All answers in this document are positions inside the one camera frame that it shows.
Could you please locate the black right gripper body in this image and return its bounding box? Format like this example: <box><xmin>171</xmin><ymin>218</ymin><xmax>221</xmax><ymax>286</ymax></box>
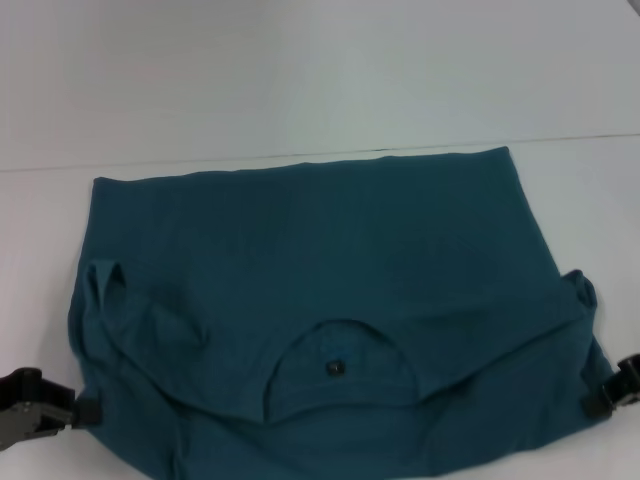
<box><xmin>602</xmin><ymin>372</ymin><xmax>640</xmax><ymax>409</ymax></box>

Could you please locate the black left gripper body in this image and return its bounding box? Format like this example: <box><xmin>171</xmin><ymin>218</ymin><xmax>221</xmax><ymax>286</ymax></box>
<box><xmin>0</xmin><ymin>367</ymin><xmax>56</xmax><ymax>441</ymax></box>

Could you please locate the teal t-shirt with FREE print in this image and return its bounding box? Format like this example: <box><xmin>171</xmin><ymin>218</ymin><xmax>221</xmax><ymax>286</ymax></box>
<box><xmin>67</xmin><ymin>145</ymin><xmax>619</xmax><ymax>480</ymax></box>

